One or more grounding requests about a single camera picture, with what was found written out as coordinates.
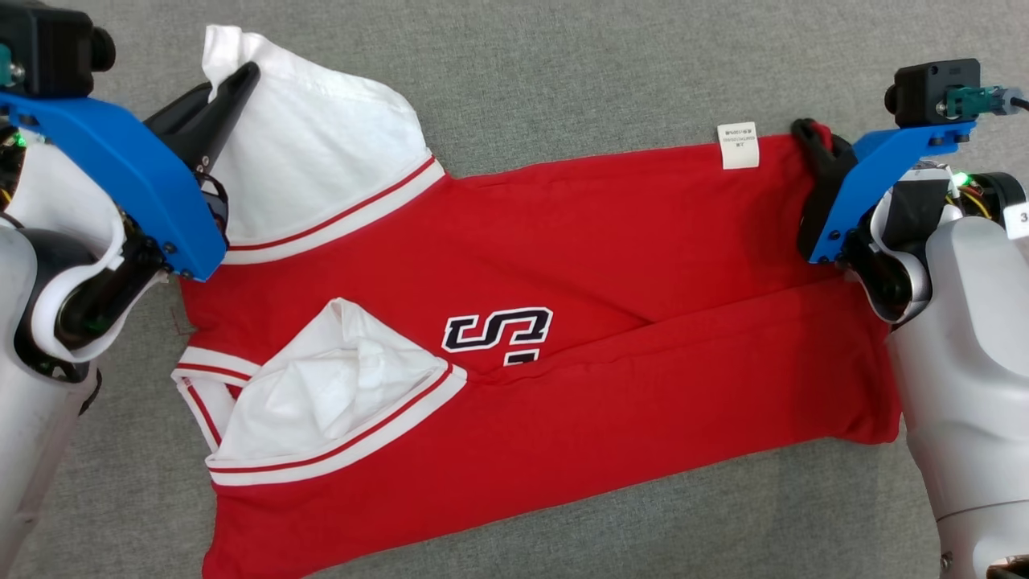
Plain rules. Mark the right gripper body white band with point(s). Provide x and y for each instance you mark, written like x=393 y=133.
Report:
x=904 y=241

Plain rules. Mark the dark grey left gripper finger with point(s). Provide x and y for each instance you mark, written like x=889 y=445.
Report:
x=186 y=117
x=221 y=121

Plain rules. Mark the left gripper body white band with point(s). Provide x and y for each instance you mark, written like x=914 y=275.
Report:
x=96 y=305

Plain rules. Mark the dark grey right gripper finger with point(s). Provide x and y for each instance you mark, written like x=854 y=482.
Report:
x=813 y=193
x=842 y=157

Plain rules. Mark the red white baseball jersey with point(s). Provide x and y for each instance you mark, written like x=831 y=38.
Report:
x=643 y=386

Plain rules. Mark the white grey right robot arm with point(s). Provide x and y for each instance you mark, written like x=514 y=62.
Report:
x=973 y=386

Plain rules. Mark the left wrist camera blue bracket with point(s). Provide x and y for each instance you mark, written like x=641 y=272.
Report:
x=120 y=169

